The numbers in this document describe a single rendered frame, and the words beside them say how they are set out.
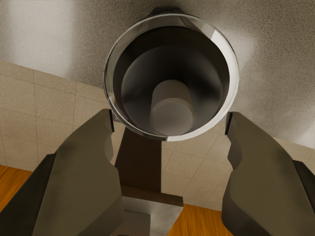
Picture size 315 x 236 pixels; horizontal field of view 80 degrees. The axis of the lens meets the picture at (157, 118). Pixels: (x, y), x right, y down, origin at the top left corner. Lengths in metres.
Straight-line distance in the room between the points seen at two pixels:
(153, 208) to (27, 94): 1.39
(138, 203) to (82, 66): 0.46
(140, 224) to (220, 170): 1.44
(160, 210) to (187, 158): 1.19
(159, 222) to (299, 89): 0.59
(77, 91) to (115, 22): 1.24
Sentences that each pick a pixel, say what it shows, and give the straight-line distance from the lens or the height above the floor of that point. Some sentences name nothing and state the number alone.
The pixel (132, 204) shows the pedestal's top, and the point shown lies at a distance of 0.69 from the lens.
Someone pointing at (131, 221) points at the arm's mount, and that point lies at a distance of 0.71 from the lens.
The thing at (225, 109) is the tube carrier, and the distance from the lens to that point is 0.17.
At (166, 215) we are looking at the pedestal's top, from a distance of 0.73.
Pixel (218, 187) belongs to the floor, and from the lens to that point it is 2.24.
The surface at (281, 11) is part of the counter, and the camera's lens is 0.42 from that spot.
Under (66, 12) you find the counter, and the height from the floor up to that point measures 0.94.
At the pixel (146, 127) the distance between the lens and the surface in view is 0.16.
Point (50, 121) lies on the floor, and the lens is 1.84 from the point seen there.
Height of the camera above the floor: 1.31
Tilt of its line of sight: 57 degrees down
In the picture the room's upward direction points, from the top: 177 degrees counter-clockwise
